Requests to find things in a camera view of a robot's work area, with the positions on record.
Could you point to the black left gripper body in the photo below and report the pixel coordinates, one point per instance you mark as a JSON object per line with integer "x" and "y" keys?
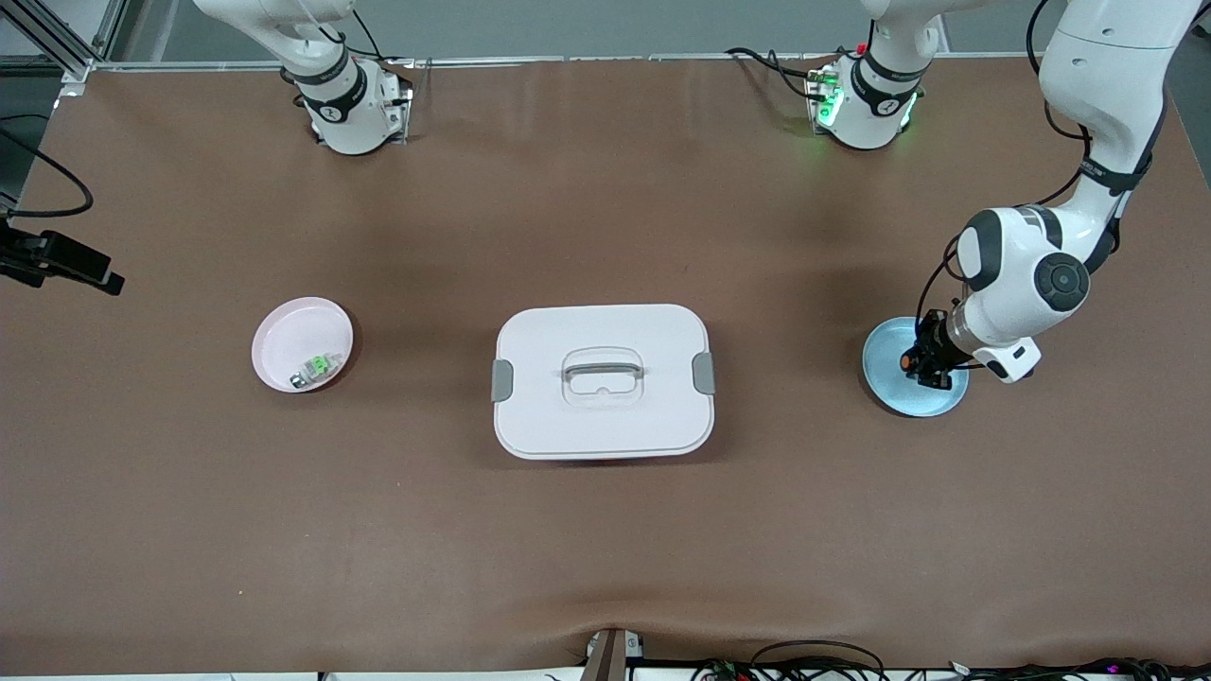
{"x": 934, "y": 342}

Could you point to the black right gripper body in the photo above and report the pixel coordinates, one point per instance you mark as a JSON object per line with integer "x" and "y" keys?
{"x": 55, "y": 257}

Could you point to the orange and black switch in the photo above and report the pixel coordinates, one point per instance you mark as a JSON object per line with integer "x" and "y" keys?
{"x": 907, "y": 360}

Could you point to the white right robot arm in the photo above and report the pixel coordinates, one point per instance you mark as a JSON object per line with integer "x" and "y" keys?
{"x": 350, "y": 113}

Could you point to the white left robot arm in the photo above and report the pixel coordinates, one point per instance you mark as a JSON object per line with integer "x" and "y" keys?
{"x": 1012, "y": 284}

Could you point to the white lidded box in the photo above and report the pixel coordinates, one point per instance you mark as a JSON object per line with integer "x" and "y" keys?
{"x": 605, "y": 426}

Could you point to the light blue round plate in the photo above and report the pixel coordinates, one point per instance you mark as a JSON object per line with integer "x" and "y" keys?
{"x": 889, "y": 390}

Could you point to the pink round plate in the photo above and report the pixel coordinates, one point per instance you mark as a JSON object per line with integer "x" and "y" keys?
{"x": 293, "y": 331}

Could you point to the aluminium frame profile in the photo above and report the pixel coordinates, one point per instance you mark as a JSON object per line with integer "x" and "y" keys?
{"x": 80, "y": 68}

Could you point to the green and silver switch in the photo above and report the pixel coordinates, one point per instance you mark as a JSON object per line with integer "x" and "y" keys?
{"x": 322, "y": 364}

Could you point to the metal table edge bracket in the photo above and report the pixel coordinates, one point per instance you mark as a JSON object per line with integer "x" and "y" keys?
{"x": 610, "y": 657}

